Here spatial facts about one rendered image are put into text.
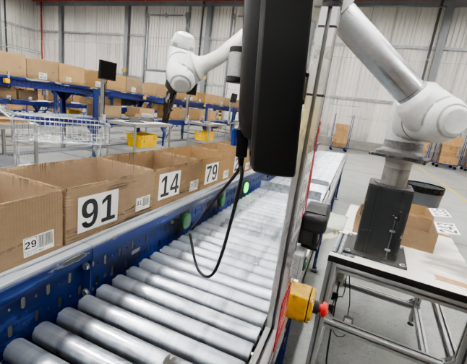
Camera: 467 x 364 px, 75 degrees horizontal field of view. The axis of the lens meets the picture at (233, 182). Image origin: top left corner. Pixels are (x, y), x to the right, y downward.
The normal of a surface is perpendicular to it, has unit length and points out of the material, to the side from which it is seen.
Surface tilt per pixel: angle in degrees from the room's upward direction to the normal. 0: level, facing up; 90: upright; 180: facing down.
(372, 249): 90
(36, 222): 90
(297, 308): 90
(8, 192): 90
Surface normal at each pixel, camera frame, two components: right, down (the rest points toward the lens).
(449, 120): 0.00, 0.29
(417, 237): -0.47, 0.16
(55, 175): 0.92, 0.19
